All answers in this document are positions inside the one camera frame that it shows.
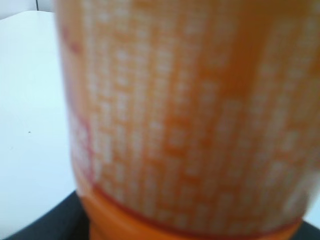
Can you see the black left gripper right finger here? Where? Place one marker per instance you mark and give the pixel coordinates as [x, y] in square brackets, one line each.
[308, 231]

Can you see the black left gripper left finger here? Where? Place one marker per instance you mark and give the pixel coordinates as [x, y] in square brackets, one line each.
[66, 221]

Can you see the orange soda bottle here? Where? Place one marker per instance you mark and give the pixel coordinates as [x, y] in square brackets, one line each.
[193, 119]

